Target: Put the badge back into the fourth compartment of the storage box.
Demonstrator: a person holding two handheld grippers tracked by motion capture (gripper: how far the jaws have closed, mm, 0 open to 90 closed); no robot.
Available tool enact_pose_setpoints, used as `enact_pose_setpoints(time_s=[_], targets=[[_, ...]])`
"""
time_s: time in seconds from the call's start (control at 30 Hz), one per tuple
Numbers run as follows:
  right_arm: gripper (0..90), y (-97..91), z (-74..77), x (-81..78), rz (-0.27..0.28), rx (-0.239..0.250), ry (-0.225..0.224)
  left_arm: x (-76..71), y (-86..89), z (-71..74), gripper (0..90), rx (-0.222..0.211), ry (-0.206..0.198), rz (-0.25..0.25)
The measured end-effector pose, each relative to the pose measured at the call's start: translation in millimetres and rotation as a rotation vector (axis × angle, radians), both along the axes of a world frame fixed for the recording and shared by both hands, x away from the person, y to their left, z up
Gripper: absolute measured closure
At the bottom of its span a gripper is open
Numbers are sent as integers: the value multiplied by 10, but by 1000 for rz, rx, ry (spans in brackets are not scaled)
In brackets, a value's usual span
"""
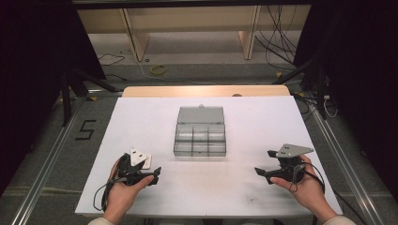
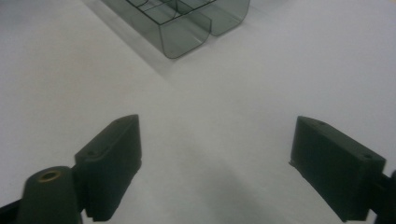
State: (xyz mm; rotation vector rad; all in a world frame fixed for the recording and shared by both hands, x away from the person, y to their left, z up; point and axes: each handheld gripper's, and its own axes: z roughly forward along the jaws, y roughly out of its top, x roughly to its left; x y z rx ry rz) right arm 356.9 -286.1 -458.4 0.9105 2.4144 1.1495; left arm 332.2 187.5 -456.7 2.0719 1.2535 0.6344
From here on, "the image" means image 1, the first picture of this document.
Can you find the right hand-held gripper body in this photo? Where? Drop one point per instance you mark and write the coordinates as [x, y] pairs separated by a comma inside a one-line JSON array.
[[291, 165]]

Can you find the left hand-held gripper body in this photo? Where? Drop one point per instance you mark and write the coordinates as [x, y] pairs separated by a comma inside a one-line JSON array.
[[129, 171]]

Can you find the person's left hand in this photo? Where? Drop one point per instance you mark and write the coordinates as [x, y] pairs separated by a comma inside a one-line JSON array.
[[122, 196]]

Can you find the person's right hand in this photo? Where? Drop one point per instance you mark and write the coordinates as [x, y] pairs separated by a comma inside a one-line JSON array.
[[305, 190]]

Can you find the clear plastic compartment box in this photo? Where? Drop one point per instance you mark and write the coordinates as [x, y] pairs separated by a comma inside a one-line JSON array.
[[200, 132]]

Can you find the black metal stand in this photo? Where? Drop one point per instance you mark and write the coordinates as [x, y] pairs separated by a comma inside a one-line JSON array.
[[78, 86], [313, 75]]

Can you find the yellow tape roll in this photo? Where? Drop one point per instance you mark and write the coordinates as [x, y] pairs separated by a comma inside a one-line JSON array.
[[158, 69]]

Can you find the dark curtain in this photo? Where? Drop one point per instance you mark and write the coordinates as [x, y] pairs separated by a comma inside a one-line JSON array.
[[359, 78], [34, 78]]

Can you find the light wooden desk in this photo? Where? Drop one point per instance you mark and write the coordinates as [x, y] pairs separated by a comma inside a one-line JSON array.
[[194, 22]]

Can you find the aluminium floor rail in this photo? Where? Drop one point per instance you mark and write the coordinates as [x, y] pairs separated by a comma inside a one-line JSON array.
[[47, 162], [345, 165]]

